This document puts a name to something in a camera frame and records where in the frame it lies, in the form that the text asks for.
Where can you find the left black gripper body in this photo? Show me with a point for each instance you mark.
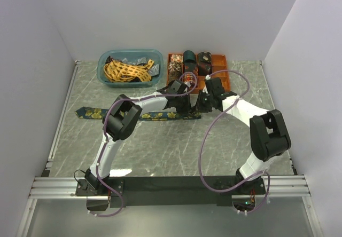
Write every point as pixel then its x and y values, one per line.
pixel 183 105

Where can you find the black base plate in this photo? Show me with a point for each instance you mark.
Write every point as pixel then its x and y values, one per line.
pixel 186 190

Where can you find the blue floral tie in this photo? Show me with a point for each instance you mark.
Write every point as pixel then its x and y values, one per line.
pixel 91 113

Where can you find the black floral rolled tie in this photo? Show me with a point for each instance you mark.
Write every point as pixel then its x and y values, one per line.
pixel 204 58

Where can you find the teal rolled tie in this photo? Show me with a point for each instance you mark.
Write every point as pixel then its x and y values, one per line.
pixel 189 57

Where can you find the dark brown rolled tie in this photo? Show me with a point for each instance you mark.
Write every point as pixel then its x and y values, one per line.
pixel 172 76

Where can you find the dark tie in bin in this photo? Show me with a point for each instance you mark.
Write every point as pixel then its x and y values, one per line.
pixel 109 60

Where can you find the brown patterned rolled tie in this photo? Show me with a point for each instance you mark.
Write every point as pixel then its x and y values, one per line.
pixel 175 66

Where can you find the red striped rolled tie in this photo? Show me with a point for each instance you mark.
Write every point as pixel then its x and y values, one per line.
pixel 190 78

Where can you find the dark red dotted rolled tie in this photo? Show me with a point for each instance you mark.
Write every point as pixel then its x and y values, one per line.
pixel 190 67

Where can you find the red white rolled tie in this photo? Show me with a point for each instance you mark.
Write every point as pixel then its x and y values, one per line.
pixel 176 58

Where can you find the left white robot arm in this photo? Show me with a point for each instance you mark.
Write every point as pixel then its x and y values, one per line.
pixel 120 121

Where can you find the yellow patterned tie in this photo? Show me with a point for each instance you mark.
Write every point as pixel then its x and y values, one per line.
pixel 120 72

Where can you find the blue plastic bin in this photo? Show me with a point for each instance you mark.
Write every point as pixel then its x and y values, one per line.
pixel 131 55

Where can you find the orange divided tray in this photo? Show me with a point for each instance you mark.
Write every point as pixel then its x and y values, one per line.
pixel 219 63

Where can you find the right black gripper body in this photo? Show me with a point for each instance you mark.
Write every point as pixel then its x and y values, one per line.
pixel 204 103

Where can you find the maroon rolled tie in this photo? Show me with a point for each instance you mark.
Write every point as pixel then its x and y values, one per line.
pixel 204 69

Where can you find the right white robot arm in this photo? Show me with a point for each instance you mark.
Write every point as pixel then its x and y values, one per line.
pixel 269 136

